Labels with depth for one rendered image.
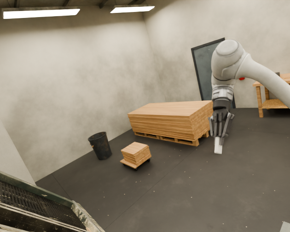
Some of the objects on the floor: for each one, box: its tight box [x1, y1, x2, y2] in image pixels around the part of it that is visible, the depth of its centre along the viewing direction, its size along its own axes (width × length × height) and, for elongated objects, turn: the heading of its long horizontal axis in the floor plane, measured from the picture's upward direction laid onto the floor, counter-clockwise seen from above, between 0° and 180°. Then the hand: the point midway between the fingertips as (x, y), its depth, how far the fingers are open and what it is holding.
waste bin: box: [88, 132, 112, 160], centre depth 492 cm, size 54×54×65 cm
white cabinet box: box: [0, 112, 36, 186], centre depth 343 cm, size 60×58×205 cm
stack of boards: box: [127, 100, 215, 146], centre depth 516 cm, size 246×104×78 cm, turn 86°
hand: (218, 145), depth 76 cm, fingers closed
